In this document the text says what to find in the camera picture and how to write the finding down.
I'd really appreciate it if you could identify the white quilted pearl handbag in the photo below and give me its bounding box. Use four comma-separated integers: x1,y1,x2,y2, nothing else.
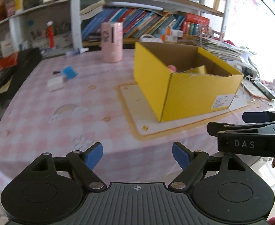
139,34,163,43

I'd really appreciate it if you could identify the stack of newspapers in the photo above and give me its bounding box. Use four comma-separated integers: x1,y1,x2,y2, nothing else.
192,36,250,61

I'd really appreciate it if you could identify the white charger plug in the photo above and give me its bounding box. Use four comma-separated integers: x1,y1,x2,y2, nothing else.
47,76,65,87

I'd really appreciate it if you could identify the blue wrapper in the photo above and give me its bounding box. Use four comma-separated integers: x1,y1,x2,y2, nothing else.
61,66,78,80

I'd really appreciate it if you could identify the cream orange-edged mat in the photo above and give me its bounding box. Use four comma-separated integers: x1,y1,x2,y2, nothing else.
115,82,255,140

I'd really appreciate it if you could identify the pink checkered tablecloth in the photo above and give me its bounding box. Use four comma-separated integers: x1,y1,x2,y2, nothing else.
0,49,275,193

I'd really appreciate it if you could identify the red tassel ornament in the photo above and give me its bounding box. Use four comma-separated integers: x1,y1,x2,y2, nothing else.
47,21,55,48

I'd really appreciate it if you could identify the red plastic packet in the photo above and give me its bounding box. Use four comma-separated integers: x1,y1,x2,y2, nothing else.
0,52,19,71

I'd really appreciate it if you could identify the white bookshelf unit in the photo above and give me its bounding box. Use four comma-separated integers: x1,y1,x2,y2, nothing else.
0,0,229,52

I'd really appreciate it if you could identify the small spray bottle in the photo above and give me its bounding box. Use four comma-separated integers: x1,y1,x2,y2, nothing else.
65,48,89,57

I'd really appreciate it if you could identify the pink plush toy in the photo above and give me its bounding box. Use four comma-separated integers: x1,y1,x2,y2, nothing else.
167,65,177,73

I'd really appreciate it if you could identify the pink cartoon humidifier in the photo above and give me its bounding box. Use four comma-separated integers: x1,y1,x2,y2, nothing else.
101,22,123,63

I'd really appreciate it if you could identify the black Yamaha keyboard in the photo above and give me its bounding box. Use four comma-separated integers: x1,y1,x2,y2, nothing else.
0,48,42,103

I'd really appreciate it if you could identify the yellow cardboard box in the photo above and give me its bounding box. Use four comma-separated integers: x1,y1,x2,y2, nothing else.
133,42,243,122

